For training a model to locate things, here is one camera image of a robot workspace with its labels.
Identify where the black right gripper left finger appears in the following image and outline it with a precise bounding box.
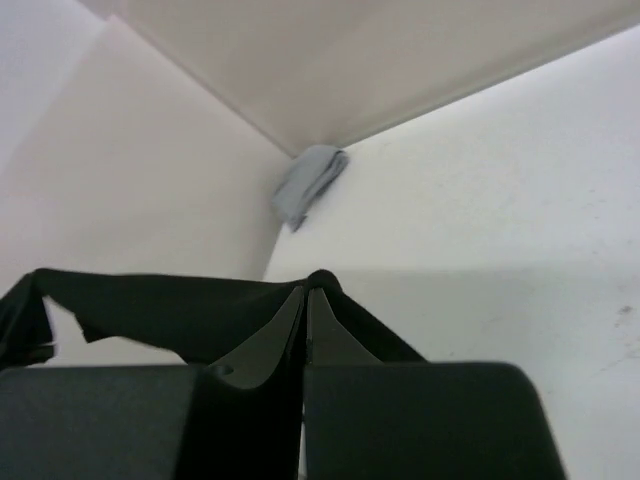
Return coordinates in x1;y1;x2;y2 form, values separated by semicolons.
1;289;303;479

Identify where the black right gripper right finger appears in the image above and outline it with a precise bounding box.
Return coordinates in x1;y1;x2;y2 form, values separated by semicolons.
304;289;565;479

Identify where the folded grey tank top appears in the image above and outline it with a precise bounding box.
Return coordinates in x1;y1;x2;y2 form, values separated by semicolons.
271;145;349;232

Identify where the black tank top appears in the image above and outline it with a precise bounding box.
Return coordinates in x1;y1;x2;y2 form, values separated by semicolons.
1;269;422;365

